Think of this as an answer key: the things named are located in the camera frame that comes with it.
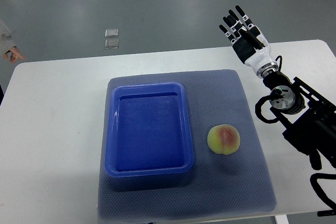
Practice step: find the grey sleeve forearm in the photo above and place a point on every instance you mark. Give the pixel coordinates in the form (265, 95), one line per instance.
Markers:
(6, 39)

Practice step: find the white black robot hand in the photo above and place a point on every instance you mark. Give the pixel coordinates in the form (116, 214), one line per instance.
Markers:
(248, 42)

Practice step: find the yellow pink peach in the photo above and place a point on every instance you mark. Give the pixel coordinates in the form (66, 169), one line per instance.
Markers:
(223, 139)

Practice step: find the upper metal floor plate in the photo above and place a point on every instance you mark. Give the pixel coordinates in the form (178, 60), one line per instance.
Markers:
(111, 32)

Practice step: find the blue plastic tray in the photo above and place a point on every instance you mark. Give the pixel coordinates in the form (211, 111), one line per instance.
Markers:
(148, 131)

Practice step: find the person's hand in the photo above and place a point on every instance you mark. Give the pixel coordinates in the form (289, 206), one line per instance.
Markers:
(14, 55)

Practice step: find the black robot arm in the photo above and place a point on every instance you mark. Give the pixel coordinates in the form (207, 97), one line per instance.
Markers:
(308, 117)

